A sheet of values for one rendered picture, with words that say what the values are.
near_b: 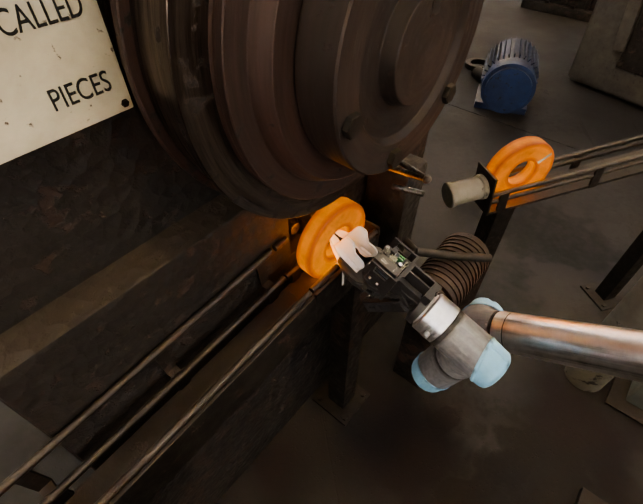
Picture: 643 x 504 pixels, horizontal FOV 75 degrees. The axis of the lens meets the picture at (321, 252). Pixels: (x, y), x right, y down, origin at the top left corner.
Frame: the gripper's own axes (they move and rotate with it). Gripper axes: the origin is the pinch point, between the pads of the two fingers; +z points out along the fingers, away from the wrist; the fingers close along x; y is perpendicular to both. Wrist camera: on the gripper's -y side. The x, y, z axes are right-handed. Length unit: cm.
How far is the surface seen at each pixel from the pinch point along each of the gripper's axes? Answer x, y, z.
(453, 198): -32.4, -3.9, -10.5
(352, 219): -3.7, 2.9, -0.4
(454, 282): -24.1, -15.8, -23.3
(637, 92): -265, -54, -43
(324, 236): 3.8, 3.8, 0.3
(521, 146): -44.9, 8.0, -13.9
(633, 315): -56, -18, -64
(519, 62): -201, -49, 17
